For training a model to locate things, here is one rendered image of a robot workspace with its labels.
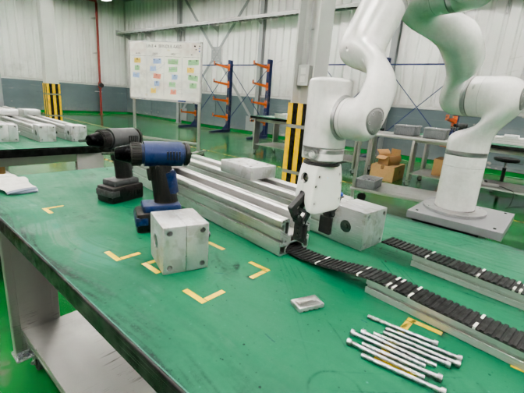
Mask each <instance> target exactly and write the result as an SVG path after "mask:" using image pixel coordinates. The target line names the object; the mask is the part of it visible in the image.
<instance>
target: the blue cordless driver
mask: <svg viewBox="0 0 524 393"><path fill-rule="evenodd" d="M101 155H115V160H117V161H124V162H127V163H130V164H131V165H132V166H141V165H142V164H143V166H149V168H147V178H148V180H149V181H151V184H152V190H153V194H154V199H153V200H141V202H140V204H141V206H137V207H135V209H134V211H133V217H134V220H135V225H136V230H137V232H138V233H146V232H150V213H151V212H152V211H169V210H178V209H183V208H182V206H181V204H180V202H179V201H178V197H177V192H178V191H179V187H178V182H177V176H176V171H175V170H174V169H173V168H172V166H182V164H184V165H188V164H189V163H190V159H191V150H190V146H189V144H188V143H183V144H182V142H170V141H143V143H141V142H137V141H131V142H130V143H129V144H127V145H123V146H120V147H115V152H101Z"/></svg>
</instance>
